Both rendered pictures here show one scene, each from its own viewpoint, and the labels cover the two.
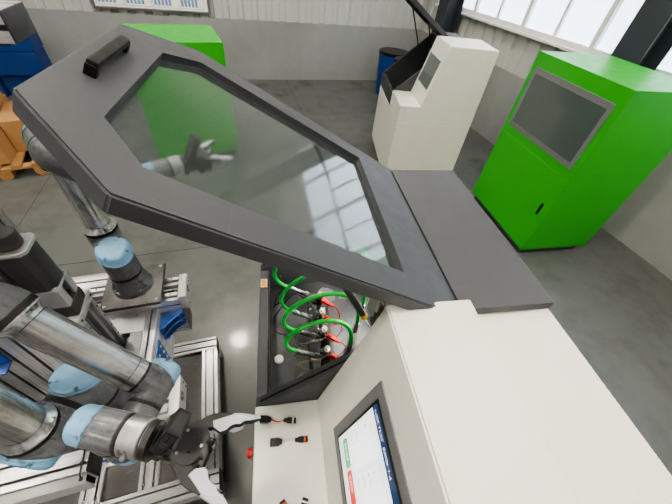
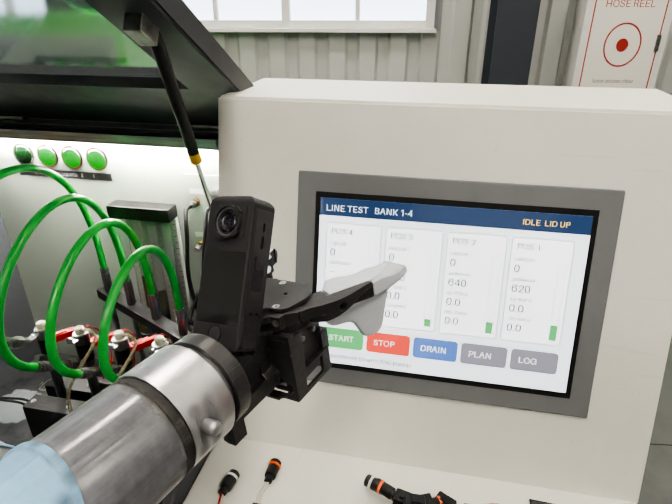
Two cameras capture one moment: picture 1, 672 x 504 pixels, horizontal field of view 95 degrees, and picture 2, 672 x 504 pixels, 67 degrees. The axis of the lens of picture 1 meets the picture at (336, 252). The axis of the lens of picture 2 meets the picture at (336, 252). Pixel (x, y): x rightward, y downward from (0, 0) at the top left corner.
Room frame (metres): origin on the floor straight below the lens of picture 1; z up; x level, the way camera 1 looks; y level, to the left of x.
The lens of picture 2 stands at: (-0.07, 0.53, 1.68)
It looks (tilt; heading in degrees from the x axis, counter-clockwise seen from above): 26 degrees down; 295
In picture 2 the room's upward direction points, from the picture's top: straight up
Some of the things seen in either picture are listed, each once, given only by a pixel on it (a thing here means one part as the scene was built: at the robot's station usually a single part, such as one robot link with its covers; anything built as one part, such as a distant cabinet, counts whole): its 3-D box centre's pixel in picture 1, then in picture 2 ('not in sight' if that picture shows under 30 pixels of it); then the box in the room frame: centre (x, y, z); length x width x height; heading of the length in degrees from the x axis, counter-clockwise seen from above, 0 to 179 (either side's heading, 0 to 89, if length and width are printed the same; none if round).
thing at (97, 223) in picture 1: (82, 197); not in sight; (0.85, 0.94, 1.41); 0.15 x 0.12 x 0.55; 47
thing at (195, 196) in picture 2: not in sight; (216, 246); (0.59, -0.27, 1.20); 0.13 x 0.03 x 0.31; 13
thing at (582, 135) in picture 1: (561, 159); not in sight; (3.05, -2.14, 0.81); 1.05 x 0.81 x 1.62; 15
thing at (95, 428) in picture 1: (103, 429); (77, 494); (0.15, 0.41, 1.43); 0.11 x 0.08 x 0.09; 85
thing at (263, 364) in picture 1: (265, 333); not in sight; (0.71, 0.27, 0.87); 0.62 x 0.04 x 0.16; 13
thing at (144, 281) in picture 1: (129, 277); not in sight; (0.76, 0.84, 1.09); 0.15 x 0.15 x 0.10
